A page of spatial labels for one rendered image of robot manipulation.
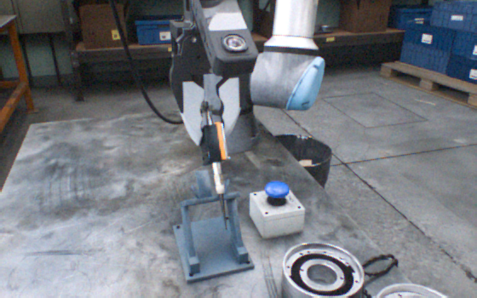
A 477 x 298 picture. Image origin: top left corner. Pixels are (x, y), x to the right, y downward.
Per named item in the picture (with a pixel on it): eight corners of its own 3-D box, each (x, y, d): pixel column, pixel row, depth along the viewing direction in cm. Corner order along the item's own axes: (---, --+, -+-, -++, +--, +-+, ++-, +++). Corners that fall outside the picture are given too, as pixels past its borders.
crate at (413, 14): (417, 23, 483) (422, 3, 473) (439, 28, 449) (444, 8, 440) (379, 25, 472) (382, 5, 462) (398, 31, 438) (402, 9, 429)
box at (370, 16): (393, 31, 432) (400, -12, 413) (349, 34, 418) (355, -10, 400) (370, 25, 469) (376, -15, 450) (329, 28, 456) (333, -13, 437)
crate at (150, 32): (188, 36, 411) (187, 14, 401) (193, 43, 377) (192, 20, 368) (136, 38, 400) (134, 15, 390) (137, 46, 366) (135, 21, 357)
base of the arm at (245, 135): (193, 131, 103) (191, 94, 98) (249, 125, 107) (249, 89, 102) (206, 157, 90) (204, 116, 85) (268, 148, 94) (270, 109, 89)
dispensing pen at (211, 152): (218, 231, 48) (198, 97, 50) (212, 230, 52) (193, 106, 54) (236, 228, 48) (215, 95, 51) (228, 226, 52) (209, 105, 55)
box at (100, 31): (136, 47, 364) (132, 3, 348) (79, 50, 348) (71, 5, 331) (130, 38, 398) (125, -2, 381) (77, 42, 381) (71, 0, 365)
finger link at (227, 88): (232, 124, 58) (225, 63, 54) (245, 140, 53) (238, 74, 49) (212, 129, 57) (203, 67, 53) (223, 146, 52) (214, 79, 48)
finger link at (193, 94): (193, 131, 57) (198, 67, 53) (203, 149, 51) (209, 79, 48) (171, 131, 56) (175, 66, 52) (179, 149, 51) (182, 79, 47)
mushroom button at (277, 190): (291, 215, 65) (293, 190, 63) (268, 220, 64) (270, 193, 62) (282, 202, 69) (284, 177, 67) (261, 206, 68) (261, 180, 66)
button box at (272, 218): (303, 232, 66) (306, 207, 63) (262, 239, 64) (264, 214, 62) (284, 204, 73) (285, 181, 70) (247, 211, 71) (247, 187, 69)
